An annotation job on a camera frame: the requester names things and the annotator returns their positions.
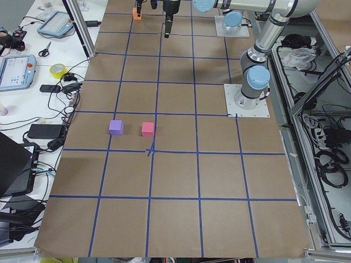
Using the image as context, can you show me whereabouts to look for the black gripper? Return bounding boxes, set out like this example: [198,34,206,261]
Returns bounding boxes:
[162,0,180,38]
[136,0,143,16]

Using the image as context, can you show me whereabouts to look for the orange foam cube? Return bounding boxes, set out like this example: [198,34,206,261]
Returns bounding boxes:
[132,7,142,20]

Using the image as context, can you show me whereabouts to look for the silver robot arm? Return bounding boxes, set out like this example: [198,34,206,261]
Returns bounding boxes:
[193,0,320,110]

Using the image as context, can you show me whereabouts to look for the black power adapter brick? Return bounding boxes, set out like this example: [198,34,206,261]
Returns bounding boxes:
[85,20,101,27]

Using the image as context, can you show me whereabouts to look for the far teach pendant tablet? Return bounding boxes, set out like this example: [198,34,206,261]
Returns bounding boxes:
[37,11,73,38]

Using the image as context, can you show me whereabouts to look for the teach pendant tablet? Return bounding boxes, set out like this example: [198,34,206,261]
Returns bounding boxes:
[1,55,37,92]
[37,11,73,38]

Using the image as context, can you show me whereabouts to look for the yellow tape roll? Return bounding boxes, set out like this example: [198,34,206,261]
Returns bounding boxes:
[49,63,68,79]

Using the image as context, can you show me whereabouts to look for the pink foam cube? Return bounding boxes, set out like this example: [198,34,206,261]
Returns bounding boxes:
[141,122,155,137]

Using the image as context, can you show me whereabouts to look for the black remote handset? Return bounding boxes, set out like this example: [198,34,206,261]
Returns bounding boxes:
[39,84,61,93]

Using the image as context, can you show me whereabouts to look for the purple foam cube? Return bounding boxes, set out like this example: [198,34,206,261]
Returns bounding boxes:
[109,119,124,136]

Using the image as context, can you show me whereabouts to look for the near teach pendant tablet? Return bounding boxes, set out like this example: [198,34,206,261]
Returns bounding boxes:
[1,55,37,92]

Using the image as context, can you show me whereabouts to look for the white crumpled cloth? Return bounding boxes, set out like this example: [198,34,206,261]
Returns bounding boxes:
[282,48,316,71]

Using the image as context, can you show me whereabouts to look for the brown paper table mat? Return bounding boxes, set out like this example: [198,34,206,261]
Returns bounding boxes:
[36,1,310,258]

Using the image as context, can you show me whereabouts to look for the large black power adapter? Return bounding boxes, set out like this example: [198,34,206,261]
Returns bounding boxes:
[27,124,63,139]

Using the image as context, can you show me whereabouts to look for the black laptop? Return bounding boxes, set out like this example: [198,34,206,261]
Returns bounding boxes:
[1,133,39,197]

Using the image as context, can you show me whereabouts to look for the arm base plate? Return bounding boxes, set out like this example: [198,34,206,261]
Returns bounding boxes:
[224,84,270,118]
[214,12,250,38]

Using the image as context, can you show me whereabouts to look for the aluminium frame post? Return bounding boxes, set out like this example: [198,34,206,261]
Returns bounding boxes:
[62,0,95,59]

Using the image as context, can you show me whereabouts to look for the black handled scissors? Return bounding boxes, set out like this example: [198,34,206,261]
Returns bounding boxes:
[38,42,51,58]

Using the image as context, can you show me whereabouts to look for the coiled black cables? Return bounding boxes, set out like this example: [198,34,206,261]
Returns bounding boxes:
[312,147,349,190]

